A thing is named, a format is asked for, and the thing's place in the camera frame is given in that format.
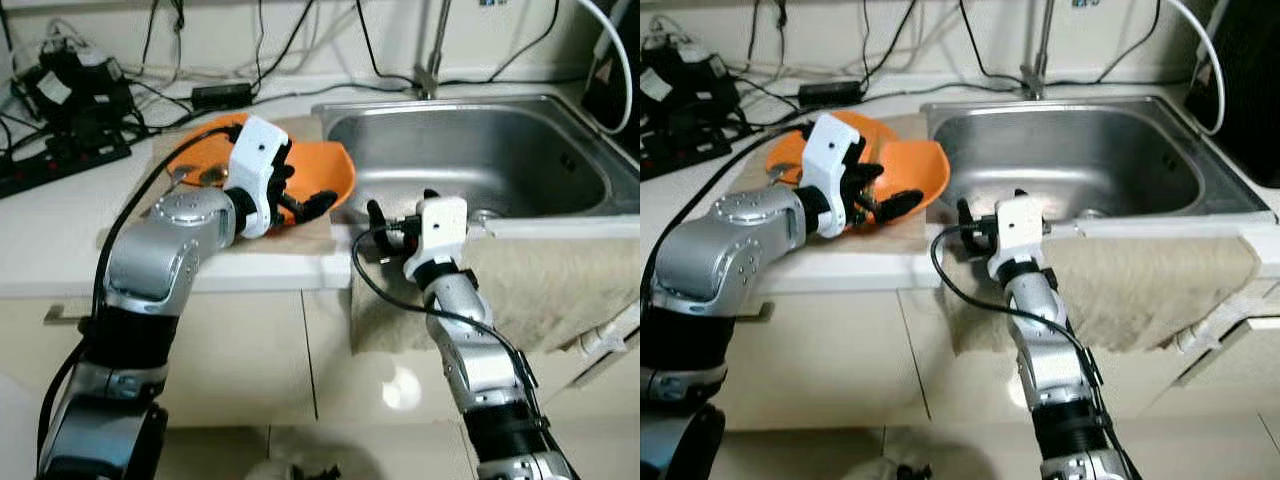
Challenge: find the cream cabinet door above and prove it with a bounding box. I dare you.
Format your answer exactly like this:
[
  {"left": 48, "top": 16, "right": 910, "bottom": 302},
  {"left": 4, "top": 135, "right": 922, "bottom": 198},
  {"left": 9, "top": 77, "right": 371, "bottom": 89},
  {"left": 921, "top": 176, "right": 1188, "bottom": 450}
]
[
  {"left": 895, "top": 290, "right": 1191, "bottom": 421},
  {"left": 300, "top": 288, "right": 601, "bottom": 421},
  {"left": 0, "top": 290, "right": 319, "bottom": 429},
  {"left": 640, "top": 290, "right": 906, "bottom": 433}
]

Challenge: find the black kitchen appliance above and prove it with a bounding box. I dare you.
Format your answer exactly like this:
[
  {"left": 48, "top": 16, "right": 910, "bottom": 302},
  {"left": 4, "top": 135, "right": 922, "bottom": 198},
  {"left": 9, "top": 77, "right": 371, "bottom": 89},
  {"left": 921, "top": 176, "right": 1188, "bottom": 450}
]
[
  {"left": 582, "top": 0, "right": 641, "bottom": 161},
  {"left": 1185, "top": 0, "right": 1280, "bottom": 191}
]

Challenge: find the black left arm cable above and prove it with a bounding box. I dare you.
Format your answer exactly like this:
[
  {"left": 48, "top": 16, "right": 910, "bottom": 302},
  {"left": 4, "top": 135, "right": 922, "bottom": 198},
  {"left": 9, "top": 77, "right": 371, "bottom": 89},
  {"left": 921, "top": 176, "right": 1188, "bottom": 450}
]
[
  {"left": 37, "top": 125, "right": 241, "bottom": 466},
  {"left": 640, "top": 125, "right": 816, "bottom": 301}
]

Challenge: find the black wall cable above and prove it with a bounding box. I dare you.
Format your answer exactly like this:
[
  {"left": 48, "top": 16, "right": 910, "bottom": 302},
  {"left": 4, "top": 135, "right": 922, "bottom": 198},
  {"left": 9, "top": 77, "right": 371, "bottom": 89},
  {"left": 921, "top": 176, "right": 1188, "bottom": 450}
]
[
  {"left": 960, "top": 0, "right": 1026, "bottom": 86},
  {"left": 440, "top": 0, "right": 563, "bottom": 86},
  {"left": 1095, "top": 0, "right": 1166, "bottom": 86},
  {"left": 355, "top": 0, "right": 421, "bottom": 89}
]

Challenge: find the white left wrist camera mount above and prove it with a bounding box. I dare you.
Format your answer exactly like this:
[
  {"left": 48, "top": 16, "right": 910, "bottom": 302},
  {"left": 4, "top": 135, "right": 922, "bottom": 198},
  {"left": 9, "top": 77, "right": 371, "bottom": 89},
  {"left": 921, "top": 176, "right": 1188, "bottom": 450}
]
[
  {"left": 803, "top": 112, "right": 866, "bottom": 239},
  {"left": 226, "top": 115, "right": 293, "bottom": 239}
]

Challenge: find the stainless steel sink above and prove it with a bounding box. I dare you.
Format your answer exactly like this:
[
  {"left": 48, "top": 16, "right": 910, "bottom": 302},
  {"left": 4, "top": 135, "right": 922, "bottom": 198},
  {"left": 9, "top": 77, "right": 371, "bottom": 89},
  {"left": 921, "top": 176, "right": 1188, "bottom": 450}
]
[
  {"left": 920, "top": 95, "right": 1278, "bottom": 226},
  {"left": 312, "top": 95, "right": 641, "bottom": 241}
]

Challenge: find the cream drawer front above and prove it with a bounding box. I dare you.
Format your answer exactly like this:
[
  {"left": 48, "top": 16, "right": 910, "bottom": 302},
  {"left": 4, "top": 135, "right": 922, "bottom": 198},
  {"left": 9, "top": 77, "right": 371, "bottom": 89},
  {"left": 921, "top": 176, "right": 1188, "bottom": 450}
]
[
  {"left": 1140, "top": 320, "right": 1280, "bottom": 421},
  {"left": 540, "top": 330, "right": 641, "bottom": 421}
]

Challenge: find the black power strip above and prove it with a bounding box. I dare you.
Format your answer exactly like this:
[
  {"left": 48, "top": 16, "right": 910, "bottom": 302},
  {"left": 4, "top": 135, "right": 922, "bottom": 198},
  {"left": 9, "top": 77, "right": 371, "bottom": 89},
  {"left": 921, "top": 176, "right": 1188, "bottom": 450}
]
[
  {"left": 0, "top": 135, "right": 133, "bottom": 199},
  {"left": 640, "top": 130, "right": 743, "bottom": 183}
]

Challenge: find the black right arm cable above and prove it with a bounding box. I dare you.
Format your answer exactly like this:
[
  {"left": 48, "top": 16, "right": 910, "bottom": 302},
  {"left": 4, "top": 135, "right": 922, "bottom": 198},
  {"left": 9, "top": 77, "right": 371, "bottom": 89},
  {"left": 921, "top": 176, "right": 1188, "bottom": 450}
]
[
  {"left": 930, "top": 222, "right": 1106, "bottom": 431},
  {"left": 350, "top": 222, "right": 546, "bottom": 431}
]

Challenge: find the orange plastic bowl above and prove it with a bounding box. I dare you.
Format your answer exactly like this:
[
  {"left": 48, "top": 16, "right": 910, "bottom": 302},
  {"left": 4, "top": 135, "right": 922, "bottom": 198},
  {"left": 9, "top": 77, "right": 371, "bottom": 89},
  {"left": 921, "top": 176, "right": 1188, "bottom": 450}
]
[
  {"left": 862, "top": 138, "right": 951, "bottom": 227},
  {"left": 272, "top": 140, "right": 357, "bottom": 227}
]

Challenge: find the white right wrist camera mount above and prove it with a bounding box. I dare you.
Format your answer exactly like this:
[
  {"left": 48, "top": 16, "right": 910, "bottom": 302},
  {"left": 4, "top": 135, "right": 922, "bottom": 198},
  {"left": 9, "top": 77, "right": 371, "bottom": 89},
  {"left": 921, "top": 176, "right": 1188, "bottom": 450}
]
[
  {"left": 985, "top": 195, "right": 1048, "bottom": 281},
  {"left": 403, "top": 197, "right": 470, "bottom": 281}
]

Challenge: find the black power adapter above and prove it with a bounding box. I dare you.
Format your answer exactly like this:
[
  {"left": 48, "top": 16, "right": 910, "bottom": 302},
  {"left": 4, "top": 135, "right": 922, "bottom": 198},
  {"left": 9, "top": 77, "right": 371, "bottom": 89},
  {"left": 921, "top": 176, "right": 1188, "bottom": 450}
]
[
  {"left": 797, "top": 80, "right": 864, "bottom": 109},
  {"left": 190, "top": 82, "right": 254, "bottom": 111}
]

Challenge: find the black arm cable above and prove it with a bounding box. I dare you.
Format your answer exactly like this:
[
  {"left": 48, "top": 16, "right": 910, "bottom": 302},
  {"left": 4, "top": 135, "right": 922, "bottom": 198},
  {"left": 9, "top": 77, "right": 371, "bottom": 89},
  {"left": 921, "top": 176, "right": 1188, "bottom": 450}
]
[
  {"left": 640, "top": 125, "right": 816, "bottom": 301},
  {"left": 350, "top": 222, "right": 546, "bottom": 431},
  {"left": 930, "top": 222, "right": 1106, "bottom": 431},
  {"left": 37, "top": 125, "right": 241, "bottom": 466}
]

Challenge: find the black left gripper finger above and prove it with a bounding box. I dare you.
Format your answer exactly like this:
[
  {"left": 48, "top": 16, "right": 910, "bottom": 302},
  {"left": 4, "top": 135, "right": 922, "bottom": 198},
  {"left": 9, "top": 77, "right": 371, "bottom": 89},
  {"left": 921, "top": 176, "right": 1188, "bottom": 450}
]
[
  {"left": 294, "top": 190, "right": 339, "bottom": 225},
  {"left": 870, "top": 189, "right": 927, "bottom": 225}
]

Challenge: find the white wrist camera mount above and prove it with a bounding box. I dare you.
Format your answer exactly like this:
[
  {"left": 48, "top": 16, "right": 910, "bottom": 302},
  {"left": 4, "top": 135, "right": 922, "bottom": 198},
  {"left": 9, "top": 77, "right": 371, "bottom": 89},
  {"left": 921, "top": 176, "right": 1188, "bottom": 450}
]
[
  {"left": 226, "top": 115, "right": 293, "bottom": 239},
  {"left": 985, "top": 195, "right": 1048, "bottom": 281},
  {"left": 803, "top": 112, "right": 866, "bottom": 239},
  {"left": 403, "top": 197, "right": 470, "bottom": 281}
]

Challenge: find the black charging device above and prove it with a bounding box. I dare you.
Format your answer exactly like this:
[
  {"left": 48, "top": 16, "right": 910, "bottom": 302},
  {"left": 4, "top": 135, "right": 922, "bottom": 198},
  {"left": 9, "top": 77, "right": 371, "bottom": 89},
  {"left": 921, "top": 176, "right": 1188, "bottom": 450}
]
[
  {"left": 640, "top": 40, "right": 746, "bottom": 141},
  {"left": 22, "top": 42, "right": 136, "bottom": 151}
]

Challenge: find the metal faucet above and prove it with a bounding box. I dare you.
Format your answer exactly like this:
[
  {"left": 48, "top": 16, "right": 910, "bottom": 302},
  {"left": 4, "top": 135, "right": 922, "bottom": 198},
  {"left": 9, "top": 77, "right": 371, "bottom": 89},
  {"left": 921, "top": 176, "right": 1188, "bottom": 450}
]
[
  {"left": 1020, "top": 0, "right": 1058, "bottom": 101},
  {"left": 413, "top": 0, "right": 453, "bottom": 101}
]

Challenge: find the white wrapped cabinet handle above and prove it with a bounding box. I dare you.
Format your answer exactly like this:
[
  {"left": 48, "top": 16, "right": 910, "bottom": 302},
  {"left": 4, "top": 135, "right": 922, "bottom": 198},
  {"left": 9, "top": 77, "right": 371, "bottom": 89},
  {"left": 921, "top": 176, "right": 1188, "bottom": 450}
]
[
  {"left": 572, "top": 298, "right": 641, "bottom": 358},
  {"left": 1172, "top": 298, "right": 1280, "bottom": 358}
]

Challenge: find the dark robot foot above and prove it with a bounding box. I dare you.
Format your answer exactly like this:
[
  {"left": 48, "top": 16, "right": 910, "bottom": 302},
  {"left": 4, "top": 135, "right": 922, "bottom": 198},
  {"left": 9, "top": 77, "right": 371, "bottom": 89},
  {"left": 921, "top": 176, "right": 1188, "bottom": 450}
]
[
  {"left": 245, "top": 455, "right": 343, "bottom": 480},
  {"left": 850, "top": 455, "right": 936, "bottom": 480}
]

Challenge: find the black adapter cable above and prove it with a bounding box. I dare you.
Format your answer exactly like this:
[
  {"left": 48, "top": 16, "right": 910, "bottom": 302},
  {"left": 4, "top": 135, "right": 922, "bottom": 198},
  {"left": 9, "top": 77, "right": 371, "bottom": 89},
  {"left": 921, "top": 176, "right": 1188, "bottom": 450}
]
[
  {"left": 250, "top": 78, "right": 421, "bottom": 106},
  {"left": 860, "top": 78, "right": 1026, "bottom": 101}
]

